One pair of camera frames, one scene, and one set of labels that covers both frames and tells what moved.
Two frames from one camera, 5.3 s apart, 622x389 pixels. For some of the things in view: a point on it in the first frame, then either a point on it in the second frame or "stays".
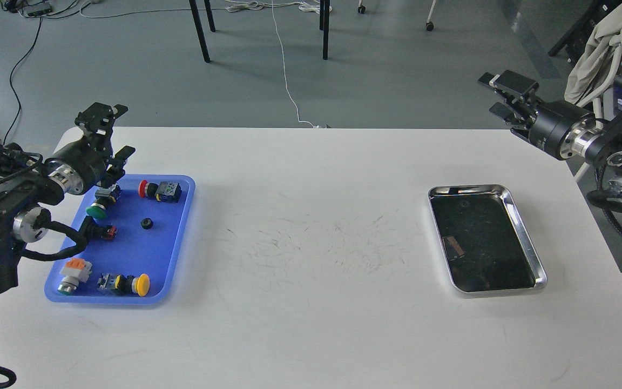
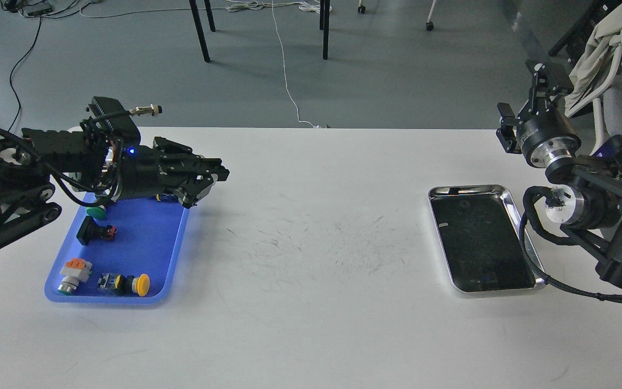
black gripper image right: [561, 129] to [547, 137]
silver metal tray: [486, 249] stays
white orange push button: [75, 270] stays
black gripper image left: [78, 167] to [146, 172]
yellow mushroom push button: [121, 284] stays
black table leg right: [324, 20] stays
